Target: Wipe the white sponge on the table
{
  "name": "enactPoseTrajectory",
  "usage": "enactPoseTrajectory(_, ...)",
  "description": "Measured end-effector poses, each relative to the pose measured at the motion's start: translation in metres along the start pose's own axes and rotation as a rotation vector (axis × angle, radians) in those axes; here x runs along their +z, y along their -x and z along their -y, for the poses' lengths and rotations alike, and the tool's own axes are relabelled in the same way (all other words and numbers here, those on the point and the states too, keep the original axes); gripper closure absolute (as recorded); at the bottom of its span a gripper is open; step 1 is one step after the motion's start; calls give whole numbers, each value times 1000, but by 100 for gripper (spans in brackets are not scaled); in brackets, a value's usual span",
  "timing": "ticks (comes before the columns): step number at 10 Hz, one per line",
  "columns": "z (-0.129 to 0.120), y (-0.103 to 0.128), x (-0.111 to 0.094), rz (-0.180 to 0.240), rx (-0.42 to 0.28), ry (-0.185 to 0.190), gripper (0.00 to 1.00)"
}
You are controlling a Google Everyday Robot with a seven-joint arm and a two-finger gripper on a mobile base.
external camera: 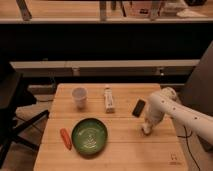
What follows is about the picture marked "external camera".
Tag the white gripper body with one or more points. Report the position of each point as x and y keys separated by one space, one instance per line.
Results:
x=149 y=123

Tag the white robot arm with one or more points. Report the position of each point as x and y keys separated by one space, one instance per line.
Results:
x=163 y=102

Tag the black phone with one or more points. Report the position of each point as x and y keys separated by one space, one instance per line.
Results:
x=138 y=108

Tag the green bowl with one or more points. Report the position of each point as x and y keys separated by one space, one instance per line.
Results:
x=89 y=136

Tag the white plastic cup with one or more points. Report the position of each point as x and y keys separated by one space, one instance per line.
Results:
x=79 y=95

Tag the orange carrot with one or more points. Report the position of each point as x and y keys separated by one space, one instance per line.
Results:
x=66 y=139

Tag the black office chair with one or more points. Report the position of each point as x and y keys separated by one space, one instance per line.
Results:
x=14 y=94

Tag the grey metal rail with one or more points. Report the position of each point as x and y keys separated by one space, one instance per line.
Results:
x=105 y=68

